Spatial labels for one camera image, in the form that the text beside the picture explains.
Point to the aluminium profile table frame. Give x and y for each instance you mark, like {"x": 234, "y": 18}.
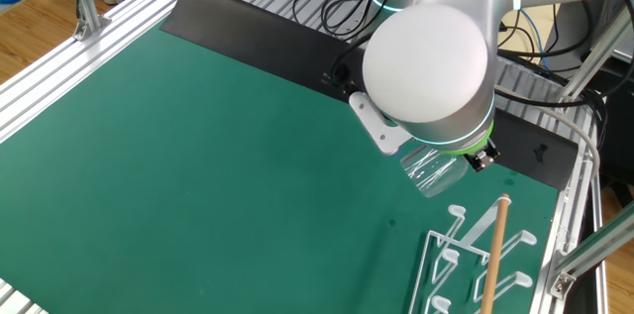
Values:
{"x": 49, "y": 86}

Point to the beige desk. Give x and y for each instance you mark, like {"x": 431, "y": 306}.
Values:
{"x": 545, "y": 22}

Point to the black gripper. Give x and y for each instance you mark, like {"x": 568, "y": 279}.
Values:
{"x": 481, "y": 150}

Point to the green table mat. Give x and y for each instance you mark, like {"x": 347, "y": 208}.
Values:
{"x": 148, "y": 180}

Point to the black computer case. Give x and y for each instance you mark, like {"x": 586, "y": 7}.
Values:
{"x": 619, "y": 121}

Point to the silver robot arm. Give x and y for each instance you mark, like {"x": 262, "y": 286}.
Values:
{"x": 426, "y": 66}

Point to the clear wine glass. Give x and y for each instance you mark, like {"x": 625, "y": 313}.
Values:
{"x": 436, "y": 175}

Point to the black mat strip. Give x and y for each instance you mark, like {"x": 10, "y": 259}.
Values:
{"x": 247, "y": 31}

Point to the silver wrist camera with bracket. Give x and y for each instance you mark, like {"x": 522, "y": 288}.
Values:
{"x": 376, "y": 126}

